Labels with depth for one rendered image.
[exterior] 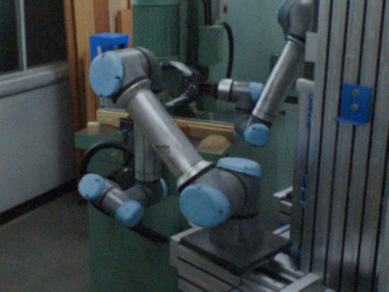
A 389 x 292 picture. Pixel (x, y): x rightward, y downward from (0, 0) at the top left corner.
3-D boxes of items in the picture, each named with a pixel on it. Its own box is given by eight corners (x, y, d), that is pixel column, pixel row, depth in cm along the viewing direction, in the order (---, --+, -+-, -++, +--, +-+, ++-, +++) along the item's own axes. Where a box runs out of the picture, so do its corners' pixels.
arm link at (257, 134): (344, 11, 180) (270, 155, 190) (330, 7, 191) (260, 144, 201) (311, -6, 178) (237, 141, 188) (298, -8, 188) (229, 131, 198)
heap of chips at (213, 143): (194, 149, 219) (195, 139, 218) (207, 139, 232) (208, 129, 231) (219, 153, 216) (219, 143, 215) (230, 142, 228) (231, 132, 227)
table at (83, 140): (61, 154, 232) (60, 139, 231) (99, 134, 259) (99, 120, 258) (211, 179, 208) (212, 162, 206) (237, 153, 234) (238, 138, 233)
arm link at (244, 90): (260, 111, 199) (261, 85, 196) (227, 106, 203) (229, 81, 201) (266, 106, 206) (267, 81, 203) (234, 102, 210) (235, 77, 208)
